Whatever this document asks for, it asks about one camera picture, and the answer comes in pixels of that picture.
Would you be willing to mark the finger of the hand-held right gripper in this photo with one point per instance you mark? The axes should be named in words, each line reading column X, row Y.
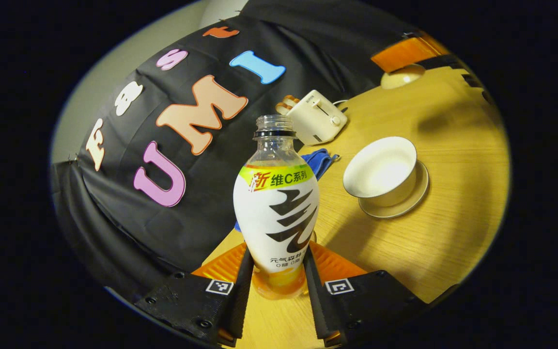
column 441, row 61

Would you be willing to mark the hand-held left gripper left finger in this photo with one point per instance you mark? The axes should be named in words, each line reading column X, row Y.
column 244, row 300

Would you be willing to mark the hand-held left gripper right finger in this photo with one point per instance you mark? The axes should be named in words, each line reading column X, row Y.
column 314, row 300

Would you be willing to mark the white teacup lid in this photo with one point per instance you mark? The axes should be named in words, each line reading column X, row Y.
column 402, row 77

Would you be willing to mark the water bottle with white label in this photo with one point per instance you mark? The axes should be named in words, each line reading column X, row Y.
column 276, row 218

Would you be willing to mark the white teacup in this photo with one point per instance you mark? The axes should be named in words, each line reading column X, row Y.
column 385, row 169

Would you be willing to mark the black backdrop cloth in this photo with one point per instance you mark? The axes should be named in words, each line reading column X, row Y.
column 162, row 232

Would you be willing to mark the white saucer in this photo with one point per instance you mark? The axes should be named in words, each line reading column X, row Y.
column 417, row 194

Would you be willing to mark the blue towel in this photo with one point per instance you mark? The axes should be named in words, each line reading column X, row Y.
column 320, row 162

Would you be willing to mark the white toaster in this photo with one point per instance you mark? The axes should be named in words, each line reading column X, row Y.
column 315, row 121

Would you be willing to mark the brown bread slice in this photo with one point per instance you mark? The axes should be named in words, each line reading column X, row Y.
column 291, row 100
column 283, row 109

